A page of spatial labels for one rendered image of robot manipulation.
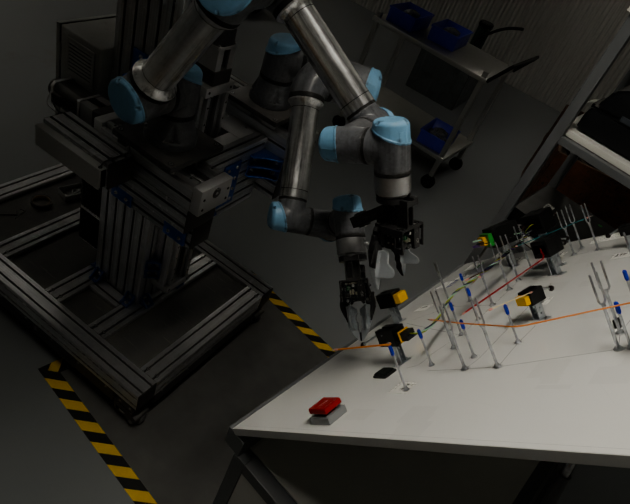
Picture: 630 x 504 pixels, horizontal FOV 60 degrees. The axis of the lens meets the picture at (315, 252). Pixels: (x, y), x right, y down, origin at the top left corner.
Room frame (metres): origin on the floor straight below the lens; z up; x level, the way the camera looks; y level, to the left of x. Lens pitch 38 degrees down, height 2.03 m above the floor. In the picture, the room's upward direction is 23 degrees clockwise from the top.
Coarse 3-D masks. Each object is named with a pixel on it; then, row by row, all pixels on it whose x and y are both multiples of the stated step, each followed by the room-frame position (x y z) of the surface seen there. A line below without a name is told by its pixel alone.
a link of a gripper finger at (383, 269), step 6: (378, 252) 0.95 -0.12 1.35; (384, 252) 0.95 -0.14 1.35; (378, 258) 0.94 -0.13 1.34; (384, 258) 0.94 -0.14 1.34; (378, 264) 0.94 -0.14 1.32; (384, 264) 0.94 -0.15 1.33; (372, 270) 0.93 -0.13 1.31; (378, 270) 0.93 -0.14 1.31; (384, 270) 0.93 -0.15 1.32; (390, 270) 0.92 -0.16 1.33; (372, 276) 0.93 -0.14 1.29; (378, 276) 0.93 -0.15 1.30; (384, 276) 0.92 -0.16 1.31; (390, 276) 0.92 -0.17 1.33; (378, 282) 0.93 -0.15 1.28; (378, 288) 0.93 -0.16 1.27
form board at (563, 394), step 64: (576, 256) 1.45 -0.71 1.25; (512, 320) 1.03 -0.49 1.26; (576, 320) 0.95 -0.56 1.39; (320, 384) 0.88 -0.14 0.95; (384, 384) 0.81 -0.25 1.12; (448, 384) 0.76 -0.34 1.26; (512, 384) 0.71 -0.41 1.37; (576, 384) 0.67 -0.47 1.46; (448, 448) 0.55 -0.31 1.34; (512, 448) 0.52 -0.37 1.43; (576, 448) 0.50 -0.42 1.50
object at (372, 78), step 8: (352, 64) 1.46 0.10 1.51; (360, 64) 1.49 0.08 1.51; (360, 72) 1.45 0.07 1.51; (368, 72) 1.47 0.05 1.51; (376, 72) 1.48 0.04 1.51; (368, 80) 1.44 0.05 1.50; (376, 80) 1.46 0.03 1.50; (368, 88) 1.44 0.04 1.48; (376, 88) 1.45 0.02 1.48; (328, 96) 1.40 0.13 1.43; (376, 96) 1.45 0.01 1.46
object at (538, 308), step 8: (528, 288) 1.04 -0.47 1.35; (536, 288) 1.02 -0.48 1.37; (544, 288) 1.05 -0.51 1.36; (552, 288) 1.06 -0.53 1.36; (536, 296) 1.01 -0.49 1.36; (544, 296) 1.02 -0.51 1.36; (536, 304) 1.01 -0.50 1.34; (536, 312) 1.01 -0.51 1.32; (544, 312) 1.01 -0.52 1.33; (536, 320) 0.99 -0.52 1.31
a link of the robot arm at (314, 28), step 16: (288, 0) 1.20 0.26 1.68; (304, 0) 1.22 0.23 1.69; (288, 16) 1.20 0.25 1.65; (304, 16) 1.20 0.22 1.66; (320, 16) 1.23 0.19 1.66; (304, 32) 1.19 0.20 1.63; (320, 32) 1.20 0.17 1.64; (304, 48) 1.19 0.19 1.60; (320, 48) 1.18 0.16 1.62; (336, 48) 1.20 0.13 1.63; (320, 64) 1.17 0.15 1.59; (336, 64) 1.17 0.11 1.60; (336, 80) 1.16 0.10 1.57; (352, 80) 1.17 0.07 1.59; (336, 96) 1.16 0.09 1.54; (352, 96) 1.15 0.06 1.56; (368, 96) 1.17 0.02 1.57; (352, 112) 1.14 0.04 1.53; (368, 112) 1.14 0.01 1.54; (384, 112) 1.18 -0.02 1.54
